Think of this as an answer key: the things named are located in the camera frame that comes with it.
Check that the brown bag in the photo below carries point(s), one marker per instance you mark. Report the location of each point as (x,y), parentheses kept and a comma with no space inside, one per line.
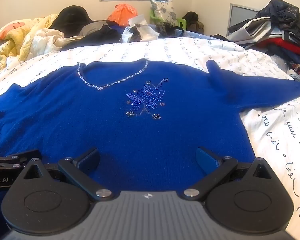
(193,21)

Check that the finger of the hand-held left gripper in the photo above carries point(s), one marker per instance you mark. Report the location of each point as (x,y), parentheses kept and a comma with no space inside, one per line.
(12,159)

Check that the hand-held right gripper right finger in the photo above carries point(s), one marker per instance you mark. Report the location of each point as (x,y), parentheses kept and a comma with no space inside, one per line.
(207,158)

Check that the white plastic bags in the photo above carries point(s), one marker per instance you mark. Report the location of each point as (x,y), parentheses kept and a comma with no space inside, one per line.
(142,31)

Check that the light blue dotted sheet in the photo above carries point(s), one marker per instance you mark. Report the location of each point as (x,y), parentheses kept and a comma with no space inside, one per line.
(197,33)

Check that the black furry item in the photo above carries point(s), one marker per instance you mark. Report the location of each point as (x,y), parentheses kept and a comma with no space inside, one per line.
(168,28)

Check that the floral pillow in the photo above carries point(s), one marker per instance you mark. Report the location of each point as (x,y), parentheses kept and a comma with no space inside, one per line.
(163,11)

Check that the white crumpled cloth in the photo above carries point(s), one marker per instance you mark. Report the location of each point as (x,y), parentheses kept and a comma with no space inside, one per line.
(43,40)

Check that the pile of assorted clothes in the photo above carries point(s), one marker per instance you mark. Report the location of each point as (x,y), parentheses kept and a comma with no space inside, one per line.
(277,30)

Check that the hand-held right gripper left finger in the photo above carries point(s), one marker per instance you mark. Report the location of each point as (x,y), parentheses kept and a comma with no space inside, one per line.
(90,158)

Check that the orange plastic bag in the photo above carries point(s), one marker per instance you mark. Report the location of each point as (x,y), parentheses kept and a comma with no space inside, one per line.
(122,13)

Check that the yellow cartoon blanket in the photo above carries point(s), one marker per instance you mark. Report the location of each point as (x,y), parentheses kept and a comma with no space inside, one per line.
(12,40)

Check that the white script-printed quilt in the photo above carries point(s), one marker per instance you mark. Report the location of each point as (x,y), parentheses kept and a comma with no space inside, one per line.
(277,120)

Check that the green plastic chair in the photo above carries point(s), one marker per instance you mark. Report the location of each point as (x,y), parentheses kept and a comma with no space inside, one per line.
(182,22)

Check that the blue beaded sweater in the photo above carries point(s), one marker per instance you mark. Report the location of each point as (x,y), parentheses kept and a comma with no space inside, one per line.
(140,130)

